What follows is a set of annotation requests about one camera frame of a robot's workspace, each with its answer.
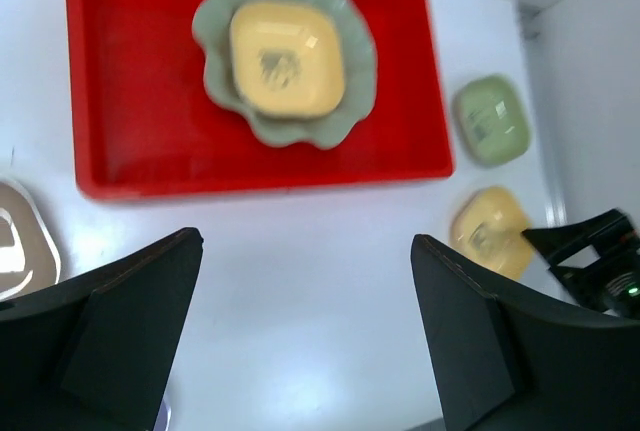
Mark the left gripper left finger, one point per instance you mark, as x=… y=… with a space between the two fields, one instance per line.
x=95 y=352

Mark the green square plate right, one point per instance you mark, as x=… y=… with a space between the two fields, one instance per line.
x=492 y=120

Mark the red plastic bin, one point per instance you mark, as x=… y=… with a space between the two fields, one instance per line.
x=144 y=127

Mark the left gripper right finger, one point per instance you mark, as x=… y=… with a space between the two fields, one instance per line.
x=507 y=357

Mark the green scalloped bowl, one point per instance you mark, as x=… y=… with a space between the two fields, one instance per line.
x=210 y=30

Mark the yellow square plate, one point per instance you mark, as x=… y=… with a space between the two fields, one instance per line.
x=287 y=59
x=488 y=231

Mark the purple square plate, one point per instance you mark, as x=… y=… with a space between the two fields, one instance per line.
x=163 y=418

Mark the pink square plate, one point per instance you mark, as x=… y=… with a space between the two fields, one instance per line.
x=30 y=260

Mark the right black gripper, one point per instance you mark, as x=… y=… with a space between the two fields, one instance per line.
x=608 y=284

